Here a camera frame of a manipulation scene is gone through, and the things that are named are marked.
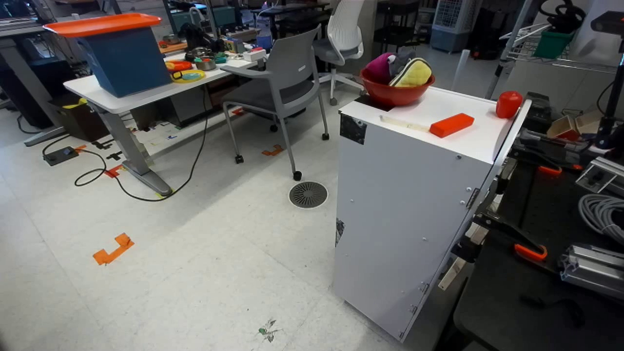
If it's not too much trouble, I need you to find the orange bin lid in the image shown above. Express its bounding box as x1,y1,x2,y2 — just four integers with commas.
42,9,163,38

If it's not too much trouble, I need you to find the gray cable coil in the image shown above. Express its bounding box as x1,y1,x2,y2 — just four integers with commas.
574,190,624,245

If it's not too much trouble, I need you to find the orange toy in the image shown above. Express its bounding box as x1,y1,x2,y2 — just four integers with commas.
163,58,194,73

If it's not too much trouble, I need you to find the black power adapter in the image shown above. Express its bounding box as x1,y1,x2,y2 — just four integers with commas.
42,144,79,167

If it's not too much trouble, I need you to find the magenta plush toy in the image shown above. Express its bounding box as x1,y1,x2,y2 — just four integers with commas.
360,52,395,85

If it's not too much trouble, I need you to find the black stand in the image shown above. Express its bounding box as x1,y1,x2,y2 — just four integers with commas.
590,7,624,151

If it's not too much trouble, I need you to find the gray plush doll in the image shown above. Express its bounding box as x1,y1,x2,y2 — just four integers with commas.
387,50,416,72

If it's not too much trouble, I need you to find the black clamp orange handle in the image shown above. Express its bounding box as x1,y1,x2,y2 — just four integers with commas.
514,138,582,181
475,212,551,265

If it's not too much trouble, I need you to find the silver metal box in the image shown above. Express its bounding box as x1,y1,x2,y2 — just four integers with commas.
572,153,624,200

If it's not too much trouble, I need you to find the red bowl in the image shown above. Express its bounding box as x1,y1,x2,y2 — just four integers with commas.
358,68,436,109

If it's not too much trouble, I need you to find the green box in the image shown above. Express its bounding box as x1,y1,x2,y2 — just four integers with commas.
531,27,576,62

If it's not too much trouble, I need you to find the dark gray desk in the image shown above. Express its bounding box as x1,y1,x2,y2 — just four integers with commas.
0,17,65,148

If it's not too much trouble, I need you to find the round gray floor cover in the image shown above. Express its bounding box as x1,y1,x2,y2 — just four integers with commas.
286,179,329,210

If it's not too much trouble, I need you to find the white desk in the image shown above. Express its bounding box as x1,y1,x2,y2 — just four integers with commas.
62,54,268,198

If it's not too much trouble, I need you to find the gray office chair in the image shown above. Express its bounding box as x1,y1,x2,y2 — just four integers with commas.
219,25,331,183

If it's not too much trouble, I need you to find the white cabinet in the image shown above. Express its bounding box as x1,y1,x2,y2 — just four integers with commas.
329,83,533,345

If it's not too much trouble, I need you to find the yellow green toy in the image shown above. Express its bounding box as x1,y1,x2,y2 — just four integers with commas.
171,66,208,83

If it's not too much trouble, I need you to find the orange rectangular block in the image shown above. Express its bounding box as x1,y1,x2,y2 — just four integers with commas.
426,111,475,140

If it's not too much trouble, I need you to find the yellow brown-striped plush toy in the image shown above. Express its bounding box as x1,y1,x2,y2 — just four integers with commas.
387,56,434,89

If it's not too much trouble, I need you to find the white office chair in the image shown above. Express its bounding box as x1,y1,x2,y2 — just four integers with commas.
311,0,366,107

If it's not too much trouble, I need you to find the silver aluminium extrusion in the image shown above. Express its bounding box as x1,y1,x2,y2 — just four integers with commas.
557,241,624,300

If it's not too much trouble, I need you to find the orange bracket-shaped floor tape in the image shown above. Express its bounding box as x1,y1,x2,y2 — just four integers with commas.
91,231,136,267

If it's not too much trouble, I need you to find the blue storage bin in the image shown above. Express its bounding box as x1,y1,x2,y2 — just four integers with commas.
75,25,173,99

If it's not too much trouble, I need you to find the long black floor cable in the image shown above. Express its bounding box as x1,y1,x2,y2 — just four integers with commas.
71,85,210,204

